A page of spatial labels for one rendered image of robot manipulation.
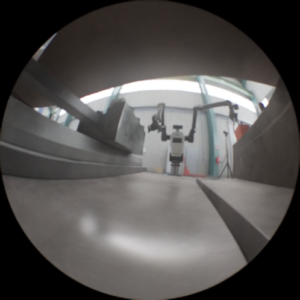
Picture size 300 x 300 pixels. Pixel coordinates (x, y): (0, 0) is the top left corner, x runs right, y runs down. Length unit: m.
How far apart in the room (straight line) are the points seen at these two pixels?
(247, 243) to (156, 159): 6.92
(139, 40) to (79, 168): 0.53
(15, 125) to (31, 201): 0.19
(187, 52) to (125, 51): 0.27
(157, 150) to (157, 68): 6.77
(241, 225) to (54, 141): 0.44
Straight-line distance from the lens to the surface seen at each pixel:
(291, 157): 0.49
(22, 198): 0.16
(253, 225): 0.17
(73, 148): 0.34
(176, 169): 1.31
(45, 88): 0.38
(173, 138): 1.37
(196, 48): 0.48
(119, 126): 0.40
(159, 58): 0.49
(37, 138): 0.29
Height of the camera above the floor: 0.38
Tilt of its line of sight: 10 degrees up
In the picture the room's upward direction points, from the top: 7 degrees clockwise
